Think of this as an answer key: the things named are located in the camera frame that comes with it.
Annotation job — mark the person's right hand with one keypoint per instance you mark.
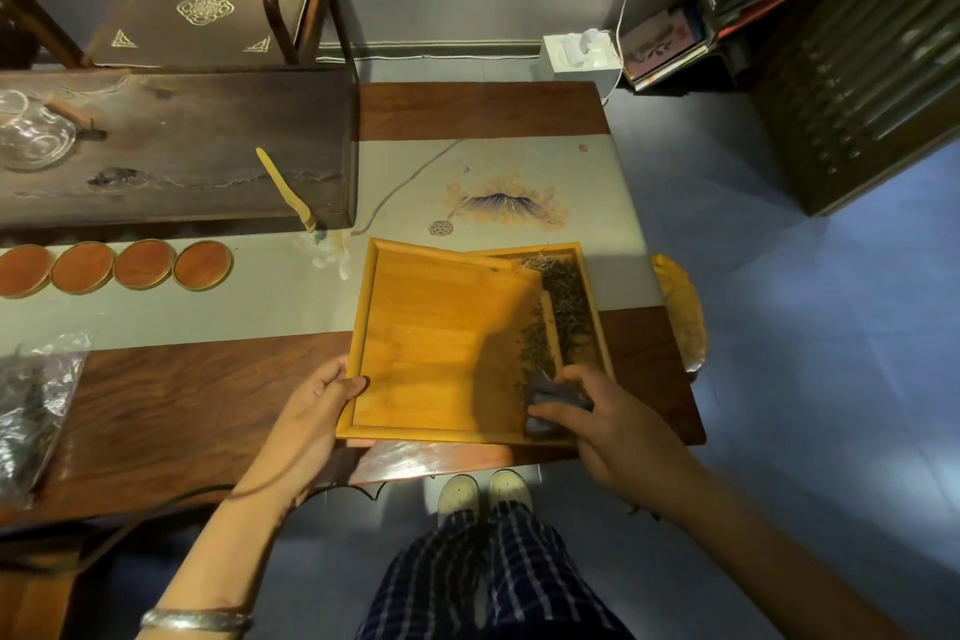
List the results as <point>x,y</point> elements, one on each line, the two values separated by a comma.
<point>630,444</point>

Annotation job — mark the person's left hand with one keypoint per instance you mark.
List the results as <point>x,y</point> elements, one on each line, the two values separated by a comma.
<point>300,437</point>

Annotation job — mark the person's right thumb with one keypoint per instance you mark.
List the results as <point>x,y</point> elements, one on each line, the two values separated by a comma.
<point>559,413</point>

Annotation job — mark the person's left thumb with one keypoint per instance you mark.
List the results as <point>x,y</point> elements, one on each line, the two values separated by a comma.
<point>349,387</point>

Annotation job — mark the yellow wooden tray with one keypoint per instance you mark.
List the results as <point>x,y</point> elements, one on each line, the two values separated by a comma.
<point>442,339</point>

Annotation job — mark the person's right forearm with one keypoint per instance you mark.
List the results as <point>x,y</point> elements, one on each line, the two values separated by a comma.
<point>765,572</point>

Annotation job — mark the person's left forearm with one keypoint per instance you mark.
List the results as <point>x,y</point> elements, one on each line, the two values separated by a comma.
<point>225,557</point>

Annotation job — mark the person's right white shoe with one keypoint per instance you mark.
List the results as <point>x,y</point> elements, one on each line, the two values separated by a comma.
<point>510,489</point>

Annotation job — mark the person's white shoe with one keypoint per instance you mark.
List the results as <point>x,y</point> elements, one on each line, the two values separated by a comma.
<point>510,489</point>
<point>457,495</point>

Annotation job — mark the grey lotus print table runner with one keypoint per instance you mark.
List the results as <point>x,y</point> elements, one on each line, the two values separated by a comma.
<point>300,302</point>

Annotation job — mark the wooden tray with tea leaves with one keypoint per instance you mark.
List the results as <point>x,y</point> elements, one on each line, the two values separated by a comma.
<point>597,309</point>

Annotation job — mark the pile of loose tea leaves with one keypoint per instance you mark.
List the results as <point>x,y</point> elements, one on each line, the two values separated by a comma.
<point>570,302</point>

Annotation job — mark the person's left white shoe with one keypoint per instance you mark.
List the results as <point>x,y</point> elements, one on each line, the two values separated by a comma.
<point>457,495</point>

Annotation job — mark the white tassel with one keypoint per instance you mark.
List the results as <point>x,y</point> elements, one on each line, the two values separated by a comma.
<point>328,257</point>

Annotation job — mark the yellow cloth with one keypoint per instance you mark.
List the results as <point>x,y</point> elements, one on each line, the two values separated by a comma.
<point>679,309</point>

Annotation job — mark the plaid trousers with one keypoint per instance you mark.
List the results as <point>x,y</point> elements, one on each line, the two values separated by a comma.
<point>495,579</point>

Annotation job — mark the round wooden coaster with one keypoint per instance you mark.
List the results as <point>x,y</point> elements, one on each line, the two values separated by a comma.
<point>22,270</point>
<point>82,267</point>
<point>203,264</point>
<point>144,264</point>

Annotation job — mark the yellow bamboo tea scoop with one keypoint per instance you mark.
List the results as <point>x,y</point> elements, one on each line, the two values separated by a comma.
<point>281,186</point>

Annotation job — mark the dark wooden tea board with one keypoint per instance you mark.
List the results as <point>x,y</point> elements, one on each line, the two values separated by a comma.
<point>195,137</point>

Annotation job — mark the clear plastic bag of tea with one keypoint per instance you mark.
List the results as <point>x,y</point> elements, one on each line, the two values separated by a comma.
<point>34,407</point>

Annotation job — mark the white tissue box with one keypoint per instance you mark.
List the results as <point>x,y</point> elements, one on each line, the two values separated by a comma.
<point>577,54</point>

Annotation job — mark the wooden bench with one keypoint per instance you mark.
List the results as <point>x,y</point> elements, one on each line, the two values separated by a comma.
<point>34,598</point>

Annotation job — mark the stack of books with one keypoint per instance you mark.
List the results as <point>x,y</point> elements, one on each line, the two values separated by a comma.
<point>664,47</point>

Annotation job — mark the brown gold-patterned seat cushion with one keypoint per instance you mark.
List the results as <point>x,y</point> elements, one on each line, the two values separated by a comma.
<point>195,24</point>

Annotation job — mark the dark wooden slatted cabinet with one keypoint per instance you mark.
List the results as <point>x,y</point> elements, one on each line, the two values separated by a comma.
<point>870,62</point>

